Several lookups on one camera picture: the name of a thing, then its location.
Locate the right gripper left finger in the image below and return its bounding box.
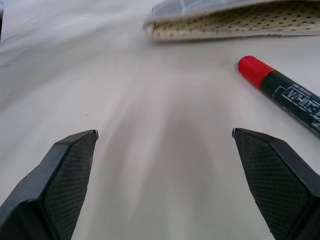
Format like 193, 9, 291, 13
0, 129, 99, 240

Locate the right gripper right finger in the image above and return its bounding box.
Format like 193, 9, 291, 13
231, 127, 320, 240

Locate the black marker with red cap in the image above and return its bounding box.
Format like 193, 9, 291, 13
236, 55, 320, 139

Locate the grey checked fabric pouch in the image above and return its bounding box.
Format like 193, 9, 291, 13
142, 0, 320, 42

